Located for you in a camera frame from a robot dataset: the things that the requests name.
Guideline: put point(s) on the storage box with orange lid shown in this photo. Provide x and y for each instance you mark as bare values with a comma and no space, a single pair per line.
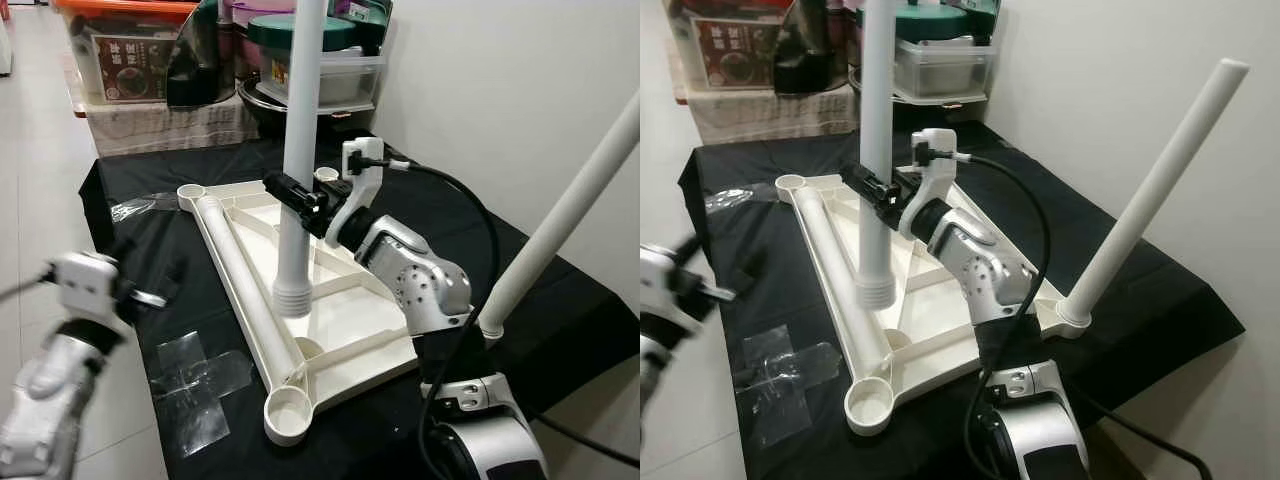
120,60
730,55

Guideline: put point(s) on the white plastic table leg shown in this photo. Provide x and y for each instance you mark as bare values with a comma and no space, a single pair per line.
300,120
878,120
560,220
1150,200
840,280
250,290

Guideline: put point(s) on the black tablecloth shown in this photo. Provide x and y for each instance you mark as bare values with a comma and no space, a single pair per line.
1150,320
560,300

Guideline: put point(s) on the clear plastic container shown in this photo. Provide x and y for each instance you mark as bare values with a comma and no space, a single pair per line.
945,70
350,80

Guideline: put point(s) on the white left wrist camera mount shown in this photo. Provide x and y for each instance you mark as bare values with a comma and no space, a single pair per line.
665,280
85,280

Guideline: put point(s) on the green pot lid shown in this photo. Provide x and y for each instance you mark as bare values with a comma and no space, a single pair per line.
340,35
935,22

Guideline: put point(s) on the white plastic table top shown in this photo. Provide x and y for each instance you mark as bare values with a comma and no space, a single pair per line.
930,320
350,330

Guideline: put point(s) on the black wok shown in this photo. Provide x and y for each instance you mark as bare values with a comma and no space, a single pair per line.
260,110
930,112

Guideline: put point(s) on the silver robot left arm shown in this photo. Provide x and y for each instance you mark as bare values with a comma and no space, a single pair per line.
655,360
50,400

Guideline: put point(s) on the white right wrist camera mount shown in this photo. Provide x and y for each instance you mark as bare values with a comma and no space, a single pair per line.
360,165
935,160

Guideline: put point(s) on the dark framed picture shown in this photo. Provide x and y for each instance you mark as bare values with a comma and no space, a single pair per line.
372,20
985,18

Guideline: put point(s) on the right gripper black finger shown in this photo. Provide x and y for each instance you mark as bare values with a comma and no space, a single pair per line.
866,185
292,192

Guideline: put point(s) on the pink plastic box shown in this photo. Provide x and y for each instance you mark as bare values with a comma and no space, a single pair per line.
255,12

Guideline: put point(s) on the black shiny bag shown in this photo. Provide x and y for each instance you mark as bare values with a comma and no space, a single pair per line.
200,70
810,60

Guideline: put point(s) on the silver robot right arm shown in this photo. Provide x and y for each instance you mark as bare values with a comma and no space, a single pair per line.
985,265
420,270

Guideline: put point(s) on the patterned beige cloth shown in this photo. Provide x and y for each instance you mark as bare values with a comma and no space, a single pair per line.
770,115
170,125

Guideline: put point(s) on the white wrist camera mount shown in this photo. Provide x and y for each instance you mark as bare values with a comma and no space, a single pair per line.
85,280
360,165
935,160
665,280

